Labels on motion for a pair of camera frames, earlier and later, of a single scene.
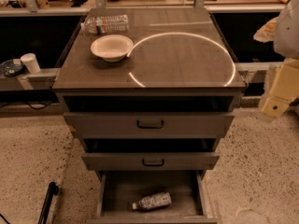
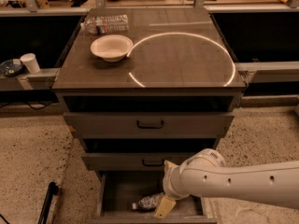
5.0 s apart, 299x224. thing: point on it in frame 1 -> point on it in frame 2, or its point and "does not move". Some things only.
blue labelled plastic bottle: (153, 202) does not move
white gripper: (288, 32) -> (168, 184)
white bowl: (112, 48) does not move
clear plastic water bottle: (106, 23) does not move
